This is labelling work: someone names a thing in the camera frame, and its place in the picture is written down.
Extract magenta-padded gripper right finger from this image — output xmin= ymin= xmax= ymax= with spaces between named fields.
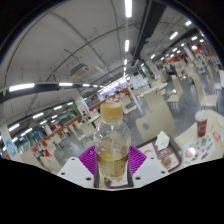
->
xmin=126 ymin=145 xmax=170 ymax=189

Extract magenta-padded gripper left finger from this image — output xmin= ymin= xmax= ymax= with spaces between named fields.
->
xmin=57 ymin=145 xmax=100 ymax=189

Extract ceiling air conditioner unit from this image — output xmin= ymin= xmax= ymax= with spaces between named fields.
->
xmin=69 ymin=63 xmax=92 ymax=80

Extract red paper cup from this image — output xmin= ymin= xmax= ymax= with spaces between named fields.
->
xmin=194 ymin=110 xmax=209 ymax=138

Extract beige canteen chairs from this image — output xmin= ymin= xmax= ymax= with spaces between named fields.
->
xmin=19 ymin=56 xmax=224 ymax=174

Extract small red wrapper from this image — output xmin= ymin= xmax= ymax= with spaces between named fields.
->
xmin=212 ymin=131 xmax=223 ymax=143

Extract person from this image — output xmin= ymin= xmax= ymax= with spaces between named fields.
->
xmin=166 ymin=63 xmax=178 ymax=77

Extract dark food tray, paper liner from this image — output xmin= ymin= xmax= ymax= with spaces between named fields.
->
xmin=99 ymin=135 xmax=184 ymax=189

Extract white paper napkin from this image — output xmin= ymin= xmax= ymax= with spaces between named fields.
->
xmin=155 ymin=130 xmax=171 ymax=152

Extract colourful sticker sheet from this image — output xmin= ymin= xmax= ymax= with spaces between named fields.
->
xmin=182 ymin=133 xmax=216 ymax=166

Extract clear bottle with yellow drink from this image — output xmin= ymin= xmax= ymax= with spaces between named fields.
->
xmin=92 ymin=100 xmax=132 ymax=183

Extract blue square sign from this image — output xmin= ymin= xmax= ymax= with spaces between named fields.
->
xmin=4 ymin=139 xmax=18 ymax=158

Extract ceiling strip lights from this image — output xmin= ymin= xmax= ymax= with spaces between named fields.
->
xmin=0 ymin=0 xmax=208 ymax=151

